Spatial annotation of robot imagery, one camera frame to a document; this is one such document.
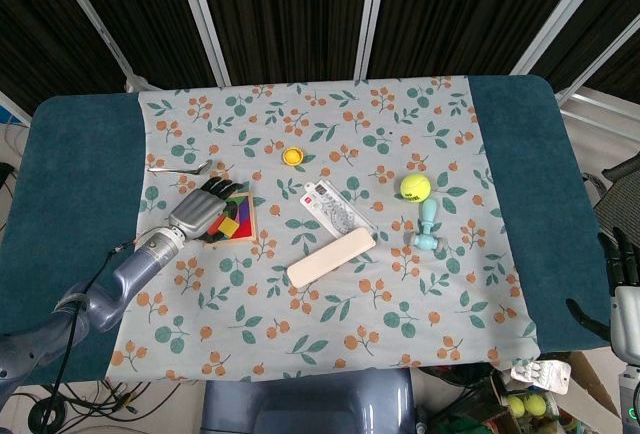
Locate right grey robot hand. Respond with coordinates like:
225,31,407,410
564,227,640,356

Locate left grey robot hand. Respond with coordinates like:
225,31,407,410
168,177,250,246

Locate colourful tangram puzzle box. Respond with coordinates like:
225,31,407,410
202,182,258,251

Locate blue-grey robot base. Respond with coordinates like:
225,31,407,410
201,367,417,434

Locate metal spoon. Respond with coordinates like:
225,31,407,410
146,159,214,176

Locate cardboard box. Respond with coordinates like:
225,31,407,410
487,351,621,434

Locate white blister pack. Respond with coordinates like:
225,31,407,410
509,359,572,395

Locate black mesh office chair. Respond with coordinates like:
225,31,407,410
582,152,640,236

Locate teal table cover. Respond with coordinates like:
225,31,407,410
0,75,614,386

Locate packaged ruler set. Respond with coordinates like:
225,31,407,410
299,178,377,239

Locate beige wooden block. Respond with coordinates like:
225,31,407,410
286,226,377,289

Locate floral tablecloth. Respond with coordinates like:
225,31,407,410
105,75,542,383

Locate yellow-green tennis ball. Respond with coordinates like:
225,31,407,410
399,172,432,203

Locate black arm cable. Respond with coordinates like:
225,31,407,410
29,239,139,428

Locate white aluminium partition post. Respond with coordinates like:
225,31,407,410
553,17,640,128
172,0,232,88
509,0,615,76
352,0,391,80
45,0,151,93

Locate black floor cables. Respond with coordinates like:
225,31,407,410
27,376,184,433

